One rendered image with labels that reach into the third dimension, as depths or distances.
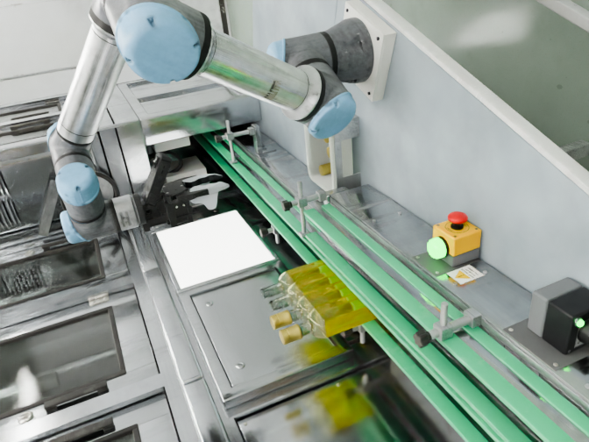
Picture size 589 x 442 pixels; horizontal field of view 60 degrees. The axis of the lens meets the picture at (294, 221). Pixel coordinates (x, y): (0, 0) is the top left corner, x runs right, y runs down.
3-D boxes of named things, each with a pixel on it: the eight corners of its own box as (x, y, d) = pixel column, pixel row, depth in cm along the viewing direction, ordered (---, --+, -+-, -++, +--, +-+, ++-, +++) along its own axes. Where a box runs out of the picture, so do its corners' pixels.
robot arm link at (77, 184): (46, 153, 102) (60, 188, 111) (57, 195, 97) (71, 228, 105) (87, 144, 105) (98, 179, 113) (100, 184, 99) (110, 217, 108)
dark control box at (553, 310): (562, 311, 92) (526, 327, 89) (569, 274, 88) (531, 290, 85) (603, 338, 85) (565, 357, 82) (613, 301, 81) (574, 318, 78)
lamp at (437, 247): (435, 250, 110) (423, 254, 109) (436, 231, 108) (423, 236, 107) (449, 260, 106) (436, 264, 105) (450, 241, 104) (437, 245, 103)
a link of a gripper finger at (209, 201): (231, 203, 121) (193, 209, 120) (228, 180, 119) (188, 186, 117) (233, 208, 119) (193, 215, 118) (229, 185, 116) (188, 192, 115)
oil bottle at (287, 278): (348, 267, 142) (276, 291, 135) (347, 249, 139) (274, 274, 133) (358, 276, 137) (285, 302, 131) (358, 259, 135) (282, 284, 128)
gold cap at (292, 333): (296, 332, 119) (279, 338, 118) (295, 320, 117) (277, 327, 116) (302, 341, 116) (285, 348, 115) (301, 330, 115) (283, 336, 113)
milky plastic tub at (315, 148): (332, 171, 165) (308, 177, 162) (328, 102, 154) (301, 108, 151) (360, 190, 150) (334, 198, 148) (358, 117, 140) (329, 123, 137)
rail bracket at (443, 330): (470, 315, 96) (410, 339, 92) (473, 282, 92) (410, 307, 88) (486, 327, 93) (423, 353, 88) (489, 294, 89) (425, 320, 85)
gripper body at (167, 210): (188, 208, 125) (138, 222, 121) (181, 176, 121) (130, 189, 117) (196, 221, 119) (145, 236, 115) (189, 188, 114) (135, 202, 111)
